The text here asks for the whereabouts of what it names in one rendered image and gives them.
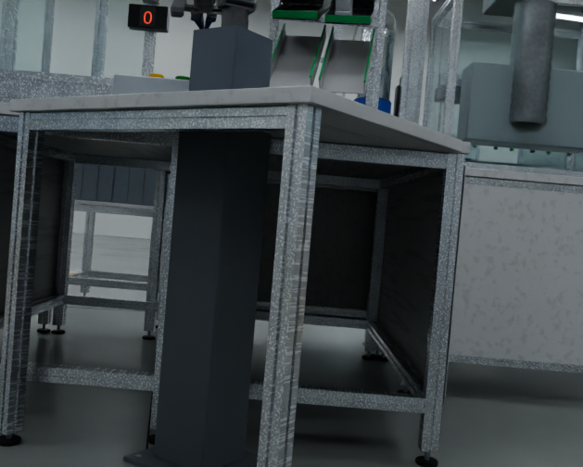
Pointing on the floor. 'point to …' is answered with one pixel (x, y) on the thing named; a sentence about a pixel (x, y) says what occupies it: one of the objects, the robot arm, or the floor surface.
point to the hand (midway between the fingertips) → (204, 25)
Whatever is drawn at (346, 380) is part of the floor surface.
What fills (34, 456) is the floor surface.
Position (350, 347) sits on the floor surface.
